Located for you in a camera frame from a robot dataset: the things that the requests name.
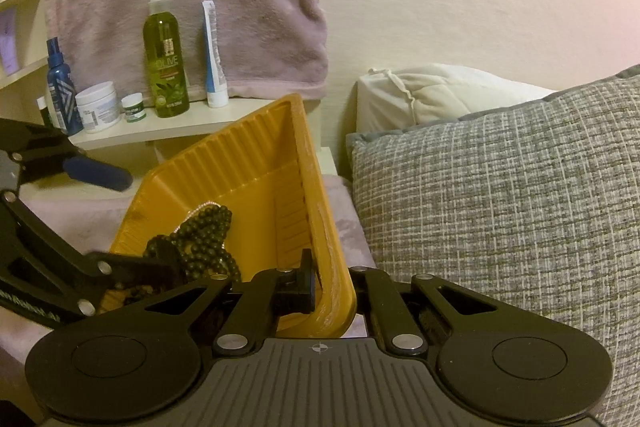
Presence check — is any brown wooden bead necklace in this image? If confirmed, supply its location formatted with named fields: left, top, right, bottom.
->
left=142, top=204, right=244, bottom=287

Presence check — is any green olive spray bottle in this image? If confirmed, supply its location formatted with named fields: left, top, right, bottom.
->
left=142, top=0, right=190, bottom=118

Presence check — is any small green label jar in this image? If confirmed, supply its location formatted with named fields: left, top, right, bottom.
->
left=120, top=92, right=146, bottom=122

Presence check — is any white black lip balm stick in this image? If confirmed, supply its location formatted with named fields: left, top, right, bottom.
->
left=37, top=96, right=53, bottom=128

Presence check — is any blue white tube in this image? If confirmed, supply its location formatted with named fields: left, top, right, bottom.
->
left=202, top=0, right=229, bottom=108

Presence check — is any cream wooden shelf unit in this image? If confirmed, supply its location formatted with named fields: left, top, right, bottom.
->
left=1, top=0, right=337, bottom=174

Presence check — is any white pillow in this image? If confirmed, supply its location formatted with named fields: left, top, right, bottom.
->
left=356, top=63, right=552, bottom=132

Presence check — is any orange plastic tray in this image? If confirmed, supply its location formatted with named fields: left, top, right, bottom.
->
left=111, top=94, right=357, bottom=338

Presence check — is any blue spray bottle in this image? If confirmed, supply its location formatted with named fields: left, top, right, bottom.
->
left=47, top=37, right=84, bottom=135

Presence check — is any grey woven pillow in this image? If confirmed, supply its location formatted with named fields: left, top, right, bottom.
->
left=347, top=67, right=639, bottom=426

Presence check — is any lilac tube on shelf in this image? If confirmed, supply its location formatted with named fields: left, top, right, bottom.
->
left=0, top=6, right=20, bottom=76

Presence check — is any white cream jar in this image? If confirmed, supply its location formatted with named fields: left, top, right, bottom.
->
left=75, top=81, right=120, bottom=133

